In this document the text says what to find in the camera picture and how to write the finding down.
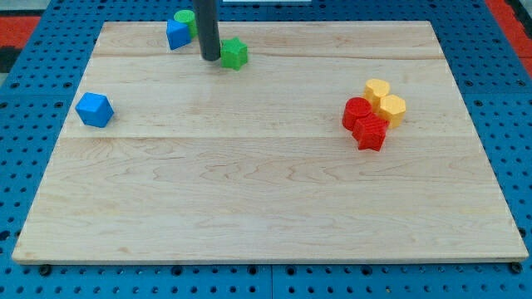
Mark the blue triangle block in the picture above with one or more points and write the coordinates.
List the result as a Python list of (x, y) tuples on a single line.
[(178, 34)]

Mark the light wooden board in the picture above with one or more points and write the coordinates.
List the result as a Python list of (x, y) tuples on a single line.
[(205, 165)]

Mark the yellow heart block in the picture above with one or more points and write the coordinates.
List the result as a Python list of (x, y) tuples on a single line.
[(374, 90)]

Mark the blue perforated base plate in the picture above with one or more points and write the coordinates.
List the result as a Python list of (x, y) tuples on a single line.
[(37, 92)]

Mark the green circle block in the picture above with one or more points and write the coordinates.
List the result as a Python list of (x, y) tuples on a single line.
[(187, 17)]

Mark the yellow hexagon block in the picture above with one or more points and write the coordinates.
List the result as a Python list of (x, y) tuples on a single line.
[(392, 108)]

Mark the blue cube block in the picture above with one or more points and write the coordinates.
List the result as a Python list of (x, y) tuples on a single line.
[(94, 110)]

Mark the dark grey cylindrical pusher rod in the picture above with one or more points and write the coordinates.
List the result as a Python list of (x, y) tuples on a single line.
[(206, 19)]

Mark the green star block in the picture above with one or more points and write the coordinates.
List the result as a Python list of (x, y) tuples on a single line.
[(233, 53)]

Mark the red circle block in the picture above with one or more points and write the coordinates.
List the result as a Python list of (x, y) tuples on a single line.
[(355, 108)]

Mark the red star block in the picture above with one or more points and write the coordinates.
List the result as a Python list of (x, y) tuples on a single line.
[(370, 132)]

